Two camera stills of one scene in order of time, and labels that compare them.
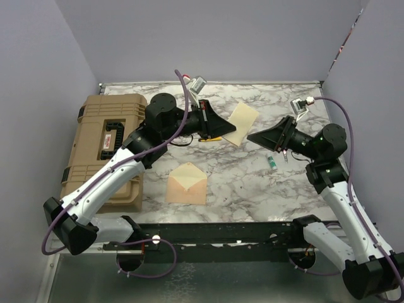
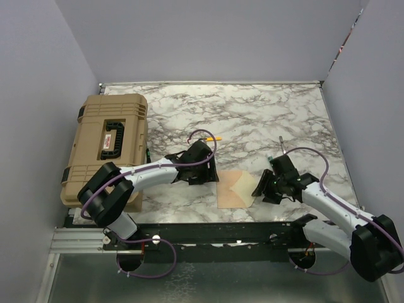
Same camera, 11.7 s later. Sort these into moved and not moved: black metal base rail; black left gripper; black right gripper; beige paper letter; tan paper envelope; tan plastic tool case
Moved: beige paper letter; black left gripper; tan paper envelope; black right gripper
Not moved: tan plastic tool case; black metal base rail
